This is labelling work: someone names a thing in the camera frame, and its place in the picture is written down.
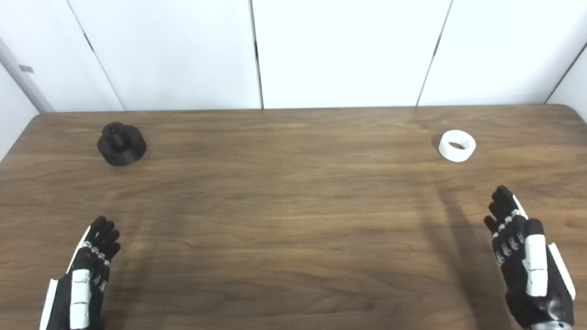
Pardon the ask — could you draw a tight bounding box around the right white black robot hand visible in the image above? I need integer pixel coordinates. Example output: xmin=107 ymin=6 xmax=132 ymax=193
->
xmin=484 ymin=185 xmax=576 ymax=330

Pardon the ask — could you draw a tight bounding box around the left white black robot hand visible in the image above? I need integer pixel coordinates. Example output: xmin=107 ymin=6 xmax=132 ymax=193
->
xmin=39 ymin=215 xmax=121 ymax=330

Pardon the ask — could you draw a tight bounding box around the white plastic ring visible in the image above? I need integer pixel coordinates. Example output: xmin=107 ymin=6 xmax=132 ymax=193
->
xmin=438 ymin=130 xmax=476 ymax=162

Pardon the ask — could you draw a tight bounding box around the round black plastic part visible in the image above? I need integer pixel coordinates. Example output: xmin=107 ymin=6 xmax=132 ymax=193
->
xmin=97 ymin=122 xmax=147 ymax=166

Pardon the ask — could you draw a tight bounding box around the grey wall corner post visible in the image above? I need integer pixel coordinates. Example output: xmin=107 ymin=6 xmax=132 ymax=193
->
xmin=0 ymin=37 xmax=55 ymax=113

